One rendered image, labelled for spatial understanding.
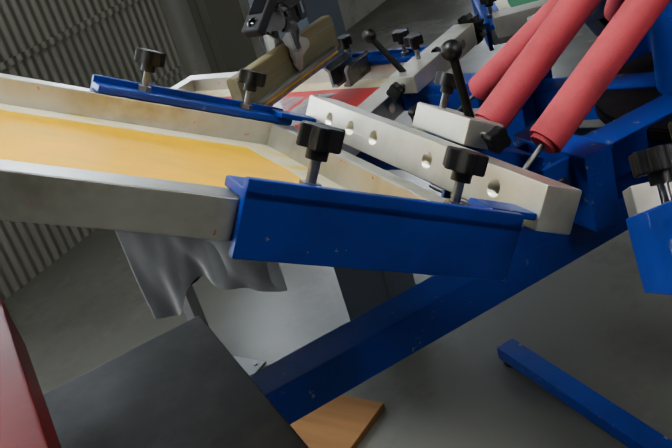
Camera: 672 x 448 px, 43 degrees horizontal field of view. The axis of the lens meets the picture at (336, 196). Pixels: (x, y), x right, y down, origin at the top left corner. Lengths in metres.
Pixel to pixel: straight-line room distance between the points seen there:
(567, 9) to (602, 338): 1.46
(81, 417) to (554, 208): 0.67
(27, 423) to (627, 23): 0.88
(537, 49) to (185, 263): 1.08
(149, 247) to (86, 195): 1.42
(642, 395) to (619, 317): 0.35
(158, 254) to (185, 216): 1.39
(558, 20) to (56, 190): 0.85
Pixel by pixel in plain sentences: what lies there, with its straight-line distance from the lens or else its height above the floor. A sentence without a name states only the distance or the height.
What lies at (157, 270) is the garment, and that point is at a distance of 2.13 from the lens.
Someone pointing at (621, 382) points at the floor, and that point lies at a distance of 2.46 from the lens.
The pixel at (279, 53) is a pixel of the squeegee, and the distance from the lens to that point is 1.81.
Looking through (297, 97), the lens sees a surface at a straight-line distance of 2.09.
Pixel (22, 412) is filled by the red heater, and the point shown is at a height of 1.11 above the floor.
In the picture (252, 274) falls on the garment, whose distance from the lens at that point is 1.91.
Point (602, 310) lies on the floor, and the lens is 2.72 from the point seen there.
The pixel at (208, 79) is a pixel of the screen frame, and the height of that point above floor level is 0.99.
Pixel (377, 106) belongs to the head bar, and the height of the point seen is 1.04.
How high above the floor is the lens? 1.57
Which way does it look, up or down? 24 degrees down
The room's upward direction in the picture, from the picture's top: 17 degrees counter-clockwise
